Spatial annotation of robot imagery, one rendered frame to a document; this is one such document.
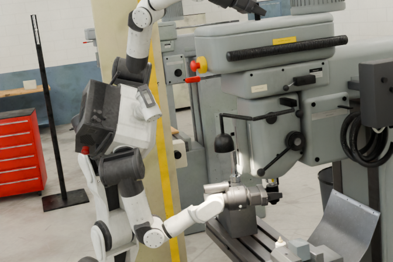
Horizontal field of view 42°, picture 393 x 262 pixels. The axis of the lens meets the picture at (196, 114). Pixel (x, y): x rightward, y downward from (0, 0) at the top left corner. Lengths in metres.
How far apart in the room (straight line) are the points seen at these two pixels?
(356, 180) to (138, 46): 1.02
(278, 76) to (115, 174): 0.67
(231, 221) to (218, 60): 0.83
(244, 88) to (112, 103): 0.52
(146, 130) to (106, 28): 1.60
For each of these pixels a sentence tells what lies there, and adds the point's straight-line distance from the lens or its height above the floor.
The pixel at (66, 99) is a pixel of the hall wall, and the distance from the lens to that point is 10.80.
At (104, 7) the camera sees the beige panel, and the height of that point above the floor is 2.04.
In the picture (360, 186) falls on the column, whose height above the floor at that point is 1.19.
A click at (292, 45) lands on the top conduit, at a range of 1.76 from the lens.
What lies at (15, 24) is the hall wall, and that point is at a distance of 10.69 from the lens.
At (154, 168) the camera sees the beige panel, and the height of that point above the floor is 0.90.
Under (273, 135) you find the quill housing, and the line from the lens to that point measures 1.84.
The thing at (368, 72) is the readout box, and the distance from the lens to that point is 1.71.
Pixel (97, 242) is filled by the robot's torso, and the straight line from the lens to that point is 2.36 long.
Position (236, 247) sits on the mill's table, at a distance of 2.23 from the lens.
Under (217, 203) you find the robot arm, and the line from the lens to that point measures 1.92.
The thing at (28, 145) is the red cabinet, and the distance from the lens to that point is 6.28.
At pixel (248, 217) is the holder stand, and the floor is 1.04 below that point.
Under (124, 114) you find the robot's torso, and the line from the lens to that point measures 1.95.
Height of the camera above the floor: 1.94
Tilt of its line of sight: 11 degrees down
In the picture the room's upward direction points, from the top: 7 degrees counter-clockwise
